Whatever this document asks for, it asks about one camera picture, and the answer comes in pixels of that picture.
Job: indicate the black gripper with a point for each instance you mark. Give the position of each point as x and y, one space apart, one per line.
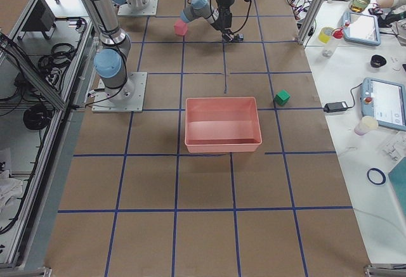
224 13

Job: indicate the pink cube centre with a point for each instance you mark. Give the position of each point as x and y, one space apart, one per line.
180 28

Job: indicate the green cube table edge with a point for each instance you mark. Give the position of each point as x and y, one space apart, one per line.
281 97

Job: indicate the yellow tape roll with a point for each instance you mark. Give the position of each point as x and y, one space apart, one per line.
325 34

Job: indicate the pink plastic bin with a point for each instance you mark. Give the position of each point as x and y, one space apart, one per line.
222 125

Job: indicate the red cap squeeze bottle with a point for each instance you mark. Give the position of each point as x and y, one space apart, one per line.
333 42

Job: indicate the black power adapter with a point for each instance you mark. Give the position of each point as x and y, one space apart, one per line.
333 107

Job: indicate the teach pendant far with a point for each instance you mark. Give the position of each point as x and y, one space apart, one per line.
361 29

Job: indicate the teach pendant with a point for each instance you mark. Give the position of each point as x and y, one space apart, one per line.
385 101
361 29

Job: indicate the black bowl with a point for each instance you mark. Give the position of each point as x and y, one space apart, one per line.
377 61

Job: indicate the white plastic cup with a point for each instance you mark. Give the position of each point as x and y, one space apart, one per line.
366 124

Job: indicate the teach pendant near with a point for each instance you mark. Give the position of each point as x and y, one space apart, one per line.
385 101

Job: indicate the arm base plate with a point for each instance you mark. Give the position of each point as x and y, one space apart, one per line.
130 99
138 8

